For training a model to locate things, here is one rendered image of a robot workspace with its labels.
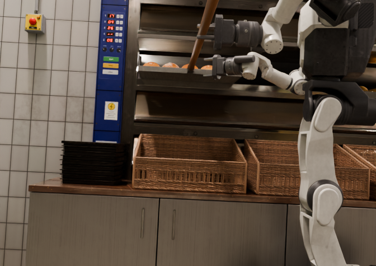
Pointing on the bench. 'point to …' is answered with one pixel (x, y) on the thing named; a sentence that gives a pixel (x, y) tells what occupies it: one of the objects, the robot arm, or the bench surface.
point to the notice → (111, 110)
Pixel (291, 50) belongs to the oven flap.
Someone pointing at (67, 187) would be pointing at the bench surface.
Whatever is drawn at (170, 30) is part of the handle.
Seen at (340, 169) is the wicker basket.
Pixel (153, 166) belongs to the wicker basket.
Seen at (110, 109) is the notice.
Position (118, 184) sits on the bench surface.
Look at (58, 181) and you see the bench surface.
